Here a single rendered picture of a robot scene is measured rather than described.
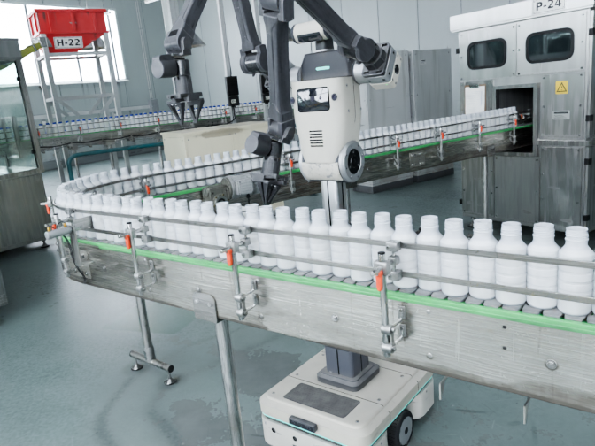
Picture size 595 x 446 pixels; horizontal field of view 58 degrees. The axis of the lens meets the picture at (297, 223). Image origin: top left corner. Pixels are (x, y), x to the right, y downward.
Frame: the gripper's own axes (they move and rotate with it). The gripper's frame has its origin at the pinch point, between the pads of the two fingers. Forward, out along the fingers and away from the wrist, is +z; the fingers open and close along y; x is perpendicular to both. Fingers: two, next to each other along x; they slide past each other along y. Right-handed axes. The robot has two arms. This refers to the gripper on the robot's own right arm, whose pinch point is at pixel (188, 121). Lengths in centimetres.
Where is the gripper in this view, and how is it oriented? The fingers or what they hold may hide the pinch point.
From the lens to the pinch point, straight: 184.7
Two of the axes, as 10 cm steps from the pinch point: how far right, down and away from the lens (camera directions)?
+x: 7.9, 0.8, -6.0
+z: 0.9, 9.7, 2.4
